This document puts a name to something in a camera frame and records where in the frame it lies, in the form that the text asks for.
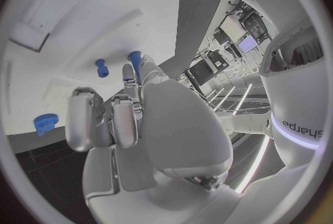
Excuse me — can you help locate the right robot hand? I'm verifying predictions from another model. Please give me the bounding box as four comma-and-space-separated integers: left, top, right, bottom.
64, 54, 241, 224

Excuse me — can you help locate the long blue cylinder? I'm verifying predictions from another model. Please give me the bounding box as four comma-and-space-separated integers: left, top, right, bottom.
128, 51, 144, 86

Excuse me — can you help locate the white task board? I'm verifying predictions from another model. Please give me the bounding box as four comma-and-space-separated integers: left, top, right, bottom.
4, 0, 183, 137

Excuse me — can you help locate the black monitor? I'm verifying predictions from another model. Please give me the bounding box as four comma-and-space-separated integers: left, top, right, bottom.
187, 54, 231, 87

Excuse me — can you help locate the blue peg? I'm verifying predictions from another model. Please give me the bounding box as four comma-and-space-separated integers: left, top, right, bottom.
94, 58, 110, 78

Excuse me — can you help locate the lit computer screen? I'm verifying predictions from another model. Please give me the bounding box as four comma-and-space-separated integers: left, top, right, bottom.
237, 37, 258, 54

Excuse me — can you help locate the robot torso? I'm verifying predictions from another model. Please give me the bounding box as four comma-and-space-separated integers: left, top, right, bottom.
233, 0, 329, 177

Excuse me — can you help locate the blue gear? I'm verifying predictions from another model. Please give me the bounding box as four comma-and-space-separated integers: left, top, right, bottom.
32, 113, 60, 137

